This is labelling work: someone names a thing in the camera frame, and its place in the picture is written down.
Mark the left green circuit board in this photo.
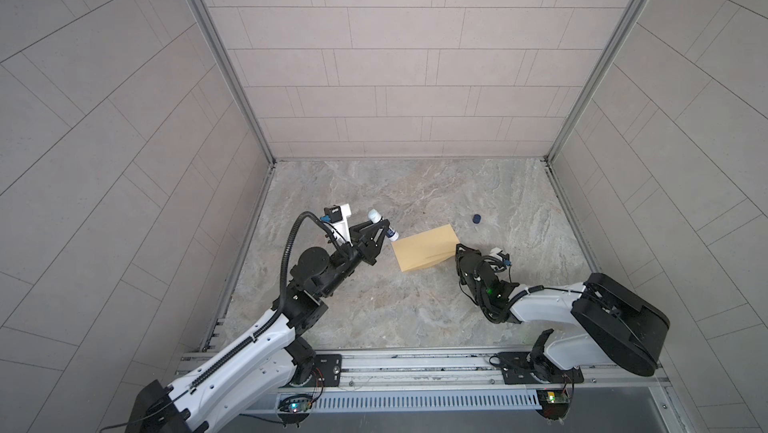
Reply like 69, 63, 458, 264
277, 394, 314, 416

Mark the aluminium corner post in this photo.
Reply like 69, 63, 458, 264
186, 0, 276, 166
544, 0, 650, 166

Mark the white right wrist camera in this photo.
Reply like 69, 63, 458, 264
489, 247, 511, 269

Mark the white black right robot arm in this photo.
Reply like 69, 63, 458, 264
455, 243, 670, 383

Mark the right green circuit board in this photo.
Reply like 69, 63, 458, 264
536, 390, 570, 421

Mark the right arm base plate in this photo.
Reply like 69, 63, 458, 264
489, 351, 584, 385

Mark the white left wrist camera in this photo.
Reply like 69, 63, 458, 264
321, 203, 351, 244

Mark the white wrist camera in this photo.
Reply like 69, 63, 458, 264
489, 247, 511, 269
321, 203, 351, 244

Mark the white glue stick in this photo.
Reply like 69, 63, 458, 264
368, 209, 399, 242

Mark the tan kraft envelope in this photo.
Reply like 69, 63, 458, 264
392, 224, 459, 272

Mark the left aluminium corner post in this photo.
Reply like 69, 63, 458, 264
186, 0, 276, 166

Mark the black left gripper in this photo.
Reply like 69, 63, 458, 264
312, 220, 386, 301

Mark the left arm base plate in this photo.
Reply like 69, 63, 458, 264
288, 354, 343, 388

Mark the green circuit board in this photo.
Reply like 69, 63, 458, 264
536, 390, 570, 421
277, 394, 314, 416

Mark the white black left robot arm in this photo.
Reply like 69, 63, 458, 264
120, 205, 396, 432

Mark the right aluminium corner post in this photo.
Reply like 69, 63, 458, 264
544, 0, 650, 166

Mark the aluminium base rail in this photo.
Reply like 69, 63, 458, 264
172, 346, 671, 391

